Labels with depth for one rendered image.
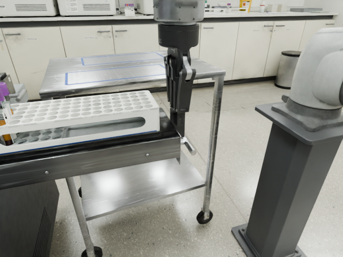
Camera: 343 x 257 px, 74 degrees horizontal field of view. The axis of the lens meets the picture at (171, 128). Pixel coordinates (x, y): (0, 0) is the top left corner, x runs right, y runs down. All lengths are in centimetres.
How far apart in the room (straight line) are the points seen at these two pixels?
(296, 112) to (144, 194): 69
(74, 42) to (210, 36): 156
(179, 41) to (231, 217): 112
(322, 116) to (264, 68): 283
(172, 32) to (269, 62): 324
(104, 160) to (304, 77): 61
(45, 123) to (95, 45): 234
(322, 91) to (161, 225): 97
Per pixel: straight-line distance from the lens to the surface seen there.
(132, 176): 117
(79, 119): 42
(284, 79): 345
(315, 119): 82
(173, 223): 132
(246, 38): 331
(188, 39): 42
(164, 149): 45
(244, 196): 151
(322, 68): 76
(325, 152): 89
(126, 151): 43
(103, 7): 274
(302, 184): 93
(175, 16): 41
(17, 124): 44
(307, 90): 79
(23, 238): 95
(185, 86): 42
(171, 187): 109
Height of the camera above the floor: 104
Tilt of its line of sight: 29 degrees down
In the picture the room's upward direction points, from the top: straight up
